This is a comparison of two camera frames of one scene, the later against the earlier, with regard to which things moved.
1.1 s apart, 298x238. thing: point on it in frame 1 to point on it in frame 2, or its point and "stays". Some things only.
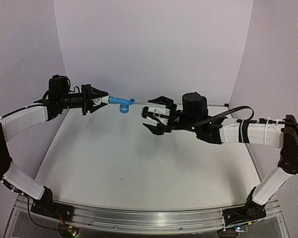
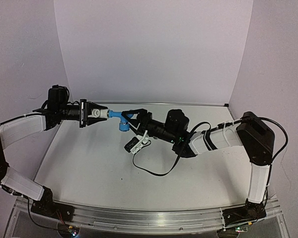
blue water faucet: x=124 y=107 to x=124 y=125
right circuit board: x=241 y=229 stays
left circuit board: x=73 y=231 stays
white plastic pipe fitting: x=99 y=101 to x=99 y=113
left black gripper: x=88 y=91 to x=82 y=112
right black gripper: x=166 y=101 to x=142 y=117
